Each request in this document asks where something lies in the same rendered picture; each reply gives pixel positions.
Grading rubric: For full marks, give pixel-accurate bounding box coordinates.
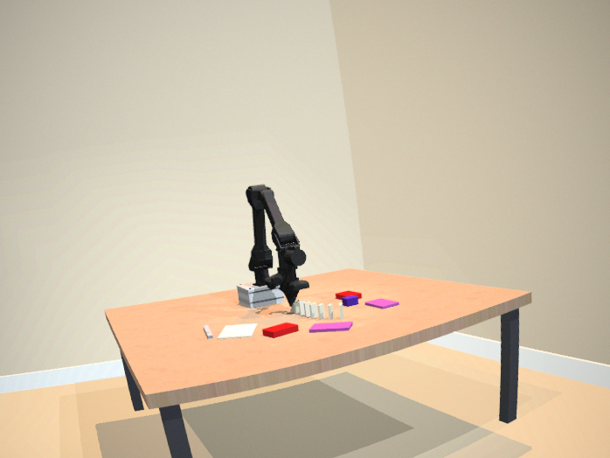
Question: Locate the purple cube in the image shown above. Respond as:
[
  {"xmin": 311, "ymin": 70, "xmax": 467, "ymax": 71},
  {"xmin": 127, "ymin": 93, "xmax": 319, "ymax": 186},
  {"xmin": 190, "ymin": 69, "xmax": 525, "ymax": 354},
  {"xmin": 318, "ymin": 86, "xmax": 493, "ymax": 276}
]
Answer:
[{"xmin": 342, "ymin": 295, "xmax": 359, "ymax": 307}]

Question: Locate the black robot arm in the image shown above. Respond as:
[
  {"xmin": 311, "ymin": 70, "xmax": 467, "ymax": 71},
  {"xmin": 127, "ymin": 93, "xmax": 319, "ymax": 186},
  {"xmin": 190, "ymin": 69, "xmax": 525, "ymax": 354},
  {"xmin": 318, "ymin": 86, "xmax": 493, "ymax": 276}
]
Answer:
[{"xmin": 246, "ymin": 184, "xmax": 307, "ymax": 289}]

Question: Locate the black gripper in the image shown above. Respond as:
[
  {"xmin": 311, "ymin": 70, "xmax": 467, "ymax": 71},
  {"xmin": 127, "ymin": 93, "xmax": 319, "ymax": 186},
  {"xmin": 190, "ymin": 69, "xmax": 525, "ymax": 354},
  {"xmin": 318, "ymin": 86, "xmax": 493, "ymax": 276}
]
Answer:
[{"xmin": 277, "ymin": 265, "xmax": 309, "ymax": 307}]

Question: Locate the pink flat rectangular block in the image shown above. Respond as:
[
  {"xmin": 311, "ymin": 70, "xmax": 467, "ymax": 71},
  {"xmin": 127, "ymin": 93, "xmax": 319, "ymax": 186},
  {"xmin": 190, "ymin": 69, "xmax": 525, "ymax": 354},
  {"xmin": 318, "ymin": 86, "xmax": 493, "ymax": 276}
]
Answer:
[{"xmin": 364, "ymin": 299, "xmax": 399, "ymax": 309}]

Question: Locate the pink flat rectangular slab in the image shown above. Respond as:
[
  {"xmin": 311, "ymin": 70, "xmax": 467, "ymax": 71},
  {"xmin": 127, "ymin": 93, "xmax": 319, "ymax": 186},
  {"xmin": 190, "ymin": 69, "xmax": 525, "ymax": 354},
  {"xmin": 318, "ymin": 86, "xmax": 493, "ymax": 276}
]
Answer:
[{"xmin": 309, "ymin": 322, "xmax": 353, "ymax": 333}]

